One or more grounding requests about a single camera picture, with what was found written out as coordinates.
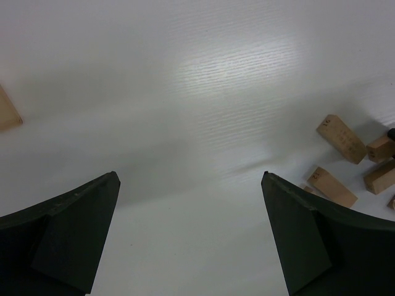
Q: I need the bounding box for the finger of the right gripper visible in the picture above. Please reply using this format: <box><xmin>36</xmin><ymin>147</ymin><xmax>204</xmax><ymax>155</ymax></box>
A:
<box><xmin>387</xmin><ymin>128</ymin><xmax>395</xmax><ymax>141</ymax></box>

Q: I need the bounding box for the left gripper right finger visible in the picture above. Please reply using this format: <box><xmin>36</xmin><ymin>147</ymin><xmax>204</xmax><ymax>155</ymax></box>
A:
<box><xmin>261</xmin><ymin>171</ymin><xmax>394</xmax><ymax>295</ymax></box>

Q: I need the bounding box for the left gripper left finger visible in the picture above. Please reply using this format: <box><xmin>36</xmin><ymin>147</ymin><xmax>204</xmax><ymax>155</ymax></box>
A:
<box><xmin>1</xmin><ymin>171</ymin><xmax>120</xmax><ymax>295</ymax></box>

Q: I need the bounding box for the wooden block box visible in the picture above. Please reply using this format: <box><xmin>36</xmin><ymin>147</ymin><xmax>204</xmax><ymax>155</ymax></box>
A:
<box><xmin>0</xmin><ymin>86</ymin><xmax>23</xmax><ymax>132</ymax></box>

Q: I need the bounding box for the wood block with print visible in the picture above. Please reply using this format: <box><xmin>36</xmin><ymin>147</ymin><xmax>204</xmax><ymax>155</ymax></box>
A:
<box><xmin>302</xmin><ymin>186</ymin><xmax>315</xmax><ymax>194</ymax></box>

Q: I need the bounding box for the wood block numbered twelve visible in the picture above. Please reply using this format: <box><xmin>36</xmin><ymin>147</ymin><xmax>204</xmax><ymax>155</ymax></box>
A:
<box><xmin>307</xmin><ymin>166</ymin><xmax>358</xmax><ymax>208</ymax></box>

